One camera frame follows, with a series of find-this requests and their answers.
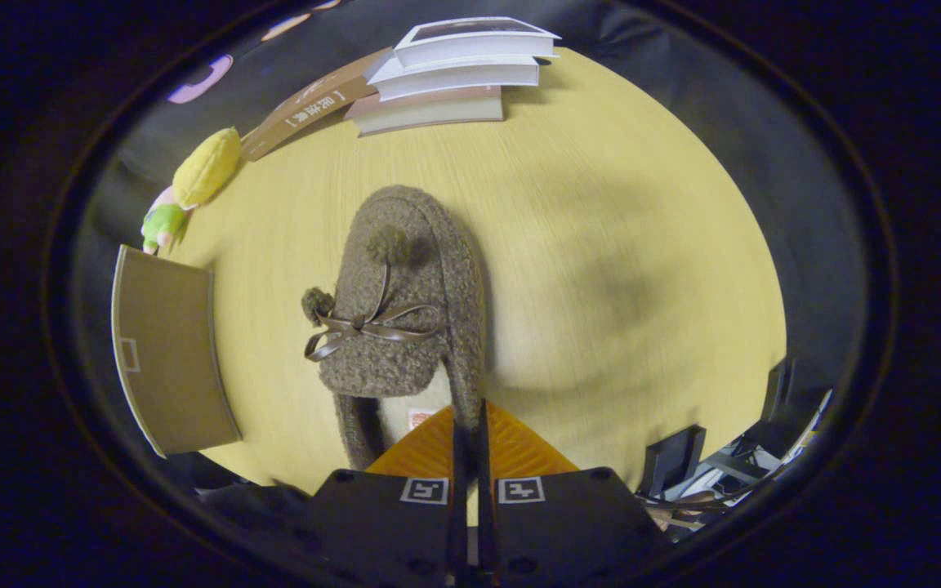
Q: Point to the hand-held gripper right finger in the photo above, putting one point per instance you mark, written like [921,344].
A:
[485,506]

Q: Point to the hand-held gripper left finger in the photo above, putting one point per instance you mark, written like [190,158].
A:
[460,506]

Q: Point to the brown fuzzy slipper shoe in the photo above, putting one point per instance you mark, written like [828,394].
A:
[413,269]

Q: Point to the beige cardboard storage box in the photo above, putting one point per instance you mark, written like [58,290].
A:
[164,351]

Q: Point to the black flat panel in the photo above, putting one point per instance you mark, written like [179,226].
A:
[793,392]
[675,457]

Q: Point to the pale pink book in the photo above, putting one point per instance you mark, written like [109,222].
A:
[430,113]

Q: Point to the green and pink plush toy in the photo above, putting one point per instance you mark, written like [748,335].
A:
[164,222]

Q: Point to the yellow plush ball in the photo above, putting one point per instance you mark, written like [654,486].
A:
[207,167]

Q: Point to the brown flat book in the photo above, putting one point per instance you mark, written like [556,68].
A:
[307,110]

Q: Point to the plain white book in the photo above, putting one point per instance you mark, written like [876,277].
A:
[454,79]

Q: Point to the white book with dark cover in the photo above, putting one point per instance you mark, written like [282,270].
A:
[479,45]

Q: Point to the black backdrop cloth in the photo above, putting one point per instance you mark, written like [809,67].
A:
[724,106]

